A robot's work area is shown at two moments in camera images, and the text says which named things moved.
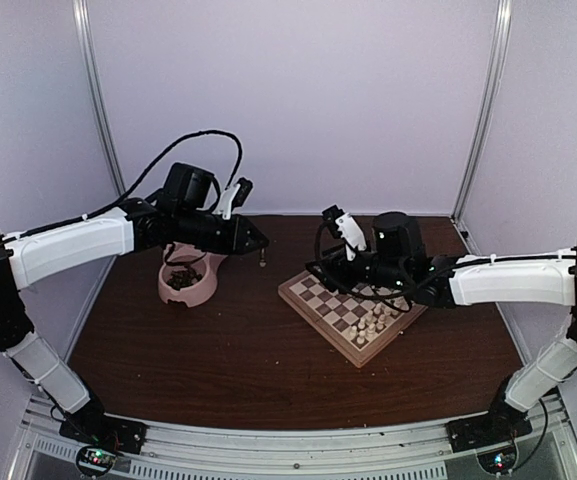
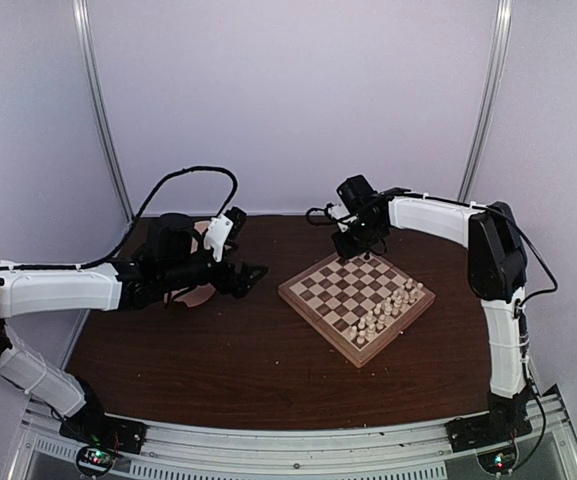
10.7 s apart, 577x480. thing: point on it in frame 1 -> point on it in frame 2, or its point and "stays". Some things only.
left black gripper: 242,226 -> 242,285
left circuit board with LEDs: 94,460 stays
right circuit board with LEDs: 498,461 stays
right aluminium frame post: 503,28 stays
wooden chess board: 359,323 stays
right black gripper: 337,270 -> 348,250
